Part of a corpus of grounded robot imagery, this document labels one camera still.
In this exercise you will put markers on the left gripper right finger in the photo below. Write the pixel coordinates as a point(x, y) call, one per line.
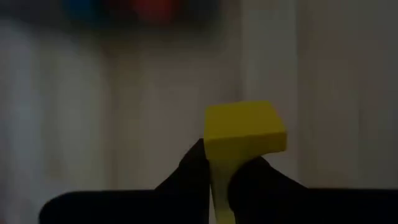
point(261, 177)

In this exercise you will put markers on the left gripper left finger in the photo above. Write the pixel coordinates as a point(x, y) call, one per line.
point(192, 171)

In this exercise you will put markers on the yellow rectangular block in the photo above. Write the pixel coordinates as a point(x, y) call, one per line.
point(242, 130)

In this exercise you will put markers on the red cube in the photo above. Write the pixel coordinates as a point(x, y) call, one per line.
point(155, 7)

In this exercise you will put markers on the blue cube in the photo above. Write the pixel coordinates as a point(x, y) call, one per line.
point(82, 9)

